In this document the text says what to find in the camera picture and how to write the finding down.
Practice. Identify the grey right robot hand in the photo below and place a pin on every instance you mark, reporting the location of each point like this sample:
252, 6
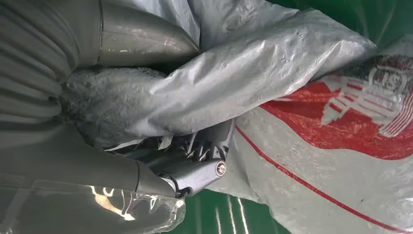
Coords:
80, 161

